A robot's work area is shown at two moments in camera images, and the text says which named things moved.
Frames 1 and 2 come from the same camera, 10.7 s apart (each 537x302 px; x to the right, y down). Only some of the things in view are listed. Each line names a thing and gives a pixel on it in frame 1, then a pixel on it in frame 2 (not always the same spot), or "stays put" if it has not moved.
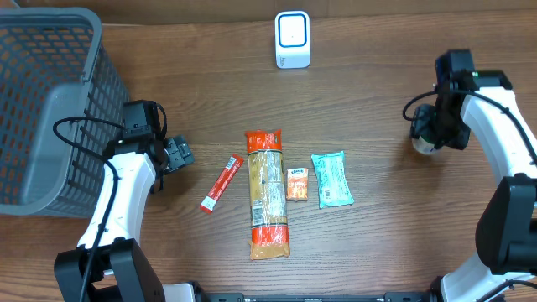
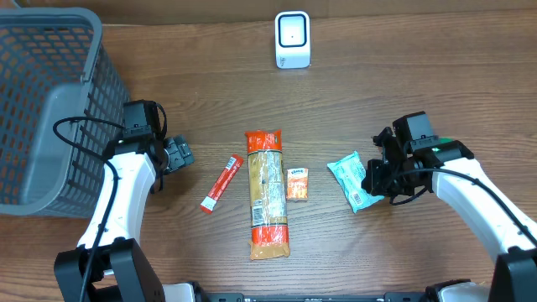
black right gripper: [420, 127] -> [375, 178]
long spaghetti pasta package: [269, 236] stays put
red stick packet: [221, 184] stays put
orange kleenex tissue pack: [297, 184] stays put
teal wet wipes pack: [334, 186] -> [350, 172]
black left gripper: [180, 150] stays put
